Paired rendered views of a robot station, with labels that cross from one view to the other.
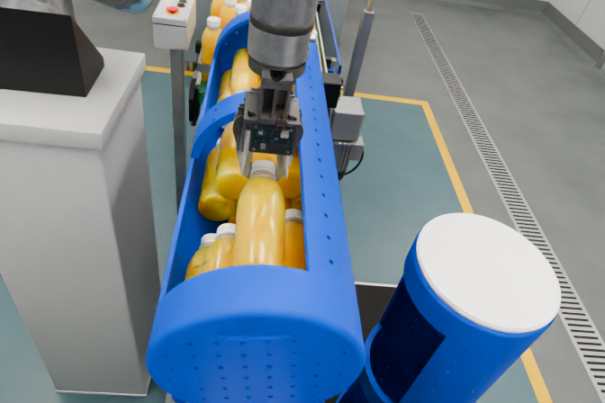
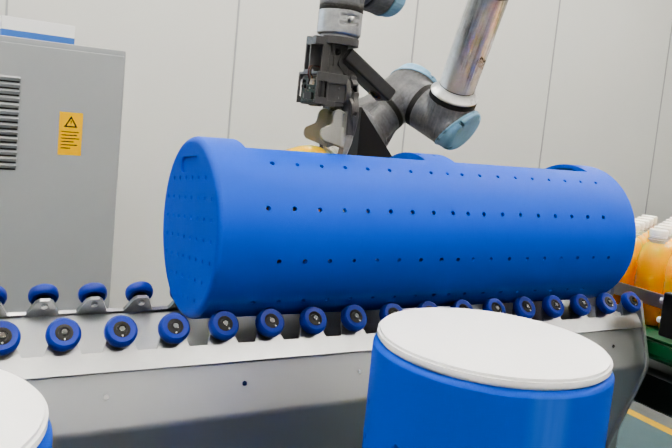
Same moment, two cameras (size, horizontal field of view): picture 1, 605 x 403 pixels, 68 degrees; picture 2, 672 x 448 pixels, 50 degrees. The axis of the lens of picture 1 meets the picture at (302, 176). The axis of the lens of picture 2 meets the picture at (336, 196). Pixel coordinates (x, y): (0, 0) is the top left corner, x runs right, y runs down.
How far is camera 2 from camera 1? 1.19 m
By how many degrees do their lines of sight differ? 71
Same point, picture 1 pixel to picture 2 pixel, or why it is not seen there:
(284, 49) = (322, 17)
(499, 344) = (384, 380)
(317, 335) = (205, 168)
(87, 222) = not seen: hidden behind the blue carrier
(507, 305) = (433, 343)
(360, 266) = not seen: outside the picture
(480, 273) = (465, 333)
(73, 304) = not seen: hidden behind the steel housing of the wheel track
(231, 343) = (183, 177)
